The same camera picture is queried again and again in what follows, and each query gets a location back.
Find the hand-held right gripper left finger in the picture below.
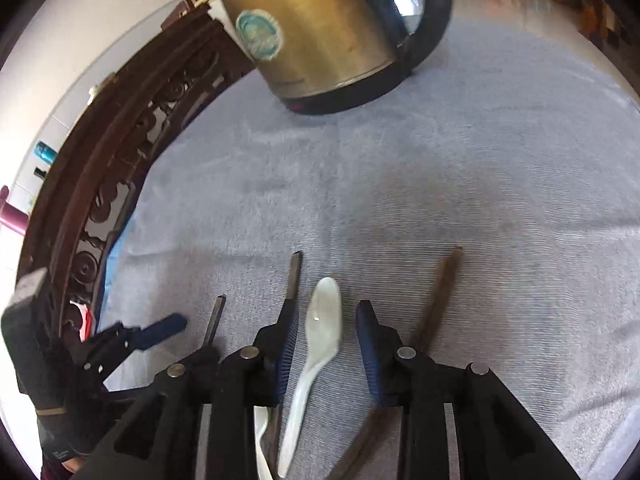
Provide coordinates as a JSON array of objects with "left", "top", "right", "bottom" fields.
[{"left": 82, "top": 301, "right": 301, "bottom": 480}]

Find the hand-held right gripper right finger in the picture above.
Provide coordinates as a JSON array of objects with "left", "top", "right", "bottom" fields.
[{"left": 355, "top": 300, "right": 582, "bottom": 480}]

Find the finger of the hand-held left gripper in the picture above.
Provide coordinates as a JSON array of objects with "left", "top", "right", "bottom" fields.
[{"left": 75, "top": 312, "right": 189, "bottom": 386}]

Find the white ceramic spoon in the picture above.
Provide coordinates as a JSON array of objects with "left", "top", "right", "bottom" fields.
[
  {"left": 276, "top": 276, "right": 343, "bottom": 479},
  {"left": 252, "top": 405, "right": 275, "bottom": 480}
]

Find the dark chopstick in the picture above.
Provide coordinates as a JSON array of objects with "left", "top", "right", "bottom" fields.
[
  {"left": 204, "top": 295, "right": 227, "bottom": 353},
  {"left": 327, "top": 246, "right": 463, "bottom": 480},
  {"left": 262, "top": 251, "right": 304, "bottom": 466}
]

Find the person's left hand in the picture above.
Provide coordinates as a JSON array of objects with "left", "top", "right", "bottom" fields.
[{"left": 37, "top": 400, "right": 108, "bottom": 473}]

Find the red and white packet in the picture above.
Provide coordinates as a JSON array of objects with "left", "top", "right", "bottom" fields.
[{"left": 70, "top": 300, "right": 96, "bottom": 341}]

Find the blue under cloth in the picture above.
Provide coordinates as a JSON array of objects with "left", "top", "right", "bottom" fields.
[{"left": 97, "top": 205, "right": 138, "bottom": 311}]

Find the pink thermos bottle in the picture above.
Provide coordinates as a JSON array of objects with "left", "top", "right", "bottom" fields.
[{"left": 0, "top": 185, "right": 28, "bottom": 236}]

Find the grey tablecloth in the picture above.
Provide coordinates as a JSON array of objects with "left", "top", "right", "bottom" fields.
[{"left": 97, "top": 10, "right": 640, "bottom": 480}]

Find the carved wooden sideboard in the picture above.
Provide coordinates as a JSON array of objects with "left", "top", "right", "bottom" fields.
[{"left": 17, "top": 7, "right": 256, "bottom": 356}]

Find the blue thermos bottle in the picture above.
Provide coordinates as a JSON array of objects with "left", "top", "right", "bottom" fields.
[{"left": 34, "top": 141, "right": 60, "bottom": 165}]

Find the bronze electric kettle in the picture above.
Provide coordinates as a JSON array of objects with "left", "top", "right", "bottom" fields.
[{"left": 207, "top": 0, "right": 453, "bottom": 116}]

